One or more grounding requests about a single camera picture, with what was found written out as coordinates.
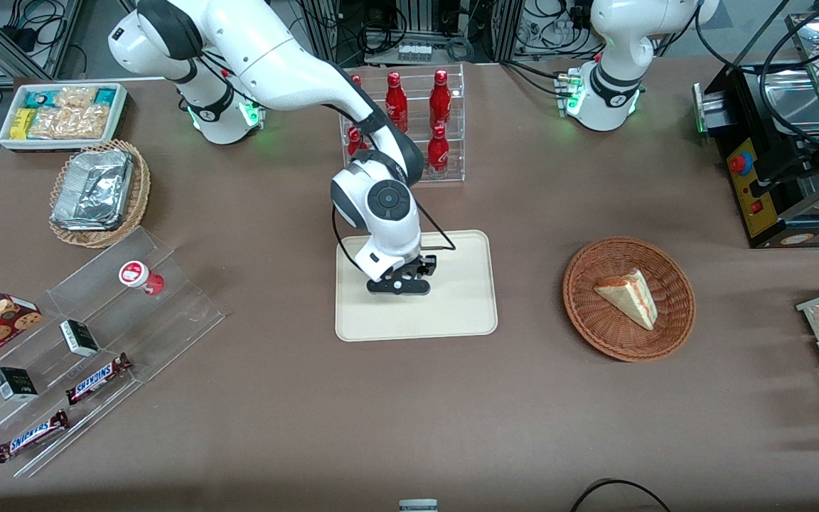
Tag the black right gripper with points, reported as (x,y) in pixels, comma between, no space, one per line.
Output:
(424,266)

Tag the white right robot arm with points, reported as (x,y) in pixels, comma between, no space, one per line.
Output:
(274,57)

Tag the cream plastic tray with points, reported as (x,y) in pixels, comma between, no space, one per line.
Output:
(452,313)

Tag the red gum bottle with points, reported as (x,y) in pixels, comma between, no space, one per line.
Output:
(136,274)

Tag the silver foil tray stack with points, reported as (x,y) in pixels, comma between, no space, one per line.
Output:
(93,188)

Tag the clear acrylic bottle rack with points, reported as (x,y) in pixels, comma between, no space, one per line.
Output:
(452,171)

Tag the red cola bottle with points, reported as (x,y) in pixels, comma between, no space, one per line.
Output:
(438,151)
(354,141)
(355,80)
(440,98)
(397,96)

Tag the round brown wicker basket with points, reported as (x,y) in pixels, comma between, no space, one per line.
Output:
(594,327)

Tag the small grey device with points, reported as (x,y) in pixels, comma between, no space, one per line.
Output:
(418,505)

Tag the wrapped triangle sandwich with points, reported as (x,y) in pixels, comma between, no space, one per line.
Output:
(630,295)

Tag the clear acrylic stepped display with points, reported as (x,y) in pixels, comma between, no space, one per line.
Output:
(168,313)

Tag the white power strip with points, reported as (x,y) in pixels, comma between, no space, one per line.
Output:
(415,52)

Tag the small light wicker basket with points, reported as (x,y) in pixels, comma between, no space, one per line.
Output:
(138,213)

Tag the Snickers chocolate bar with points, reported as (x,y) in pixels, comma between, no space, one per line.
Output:
(31,435)
(99,378)

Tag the small black box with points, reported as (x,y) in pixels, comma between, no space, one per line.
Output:
(79,338)
(15,384)

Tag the white snack bin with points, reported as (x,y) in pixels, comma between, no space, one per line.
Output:
(121,114)

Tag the teal snack pack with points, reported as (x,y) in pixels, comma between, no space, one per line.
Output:
(106,95)
(43,98)

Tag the black sealing machine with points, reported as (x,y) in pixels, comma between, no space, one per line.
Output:
(747,192)

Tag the rice cracker bag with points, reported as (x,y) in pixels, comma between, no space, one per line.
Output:
(72,122)
(75,97)

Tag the yellow snack pack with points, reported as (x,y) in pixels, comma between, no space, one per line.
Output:
(22,124)

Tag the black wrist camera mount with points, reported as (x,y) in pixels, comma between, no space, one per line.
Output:
(424,267)

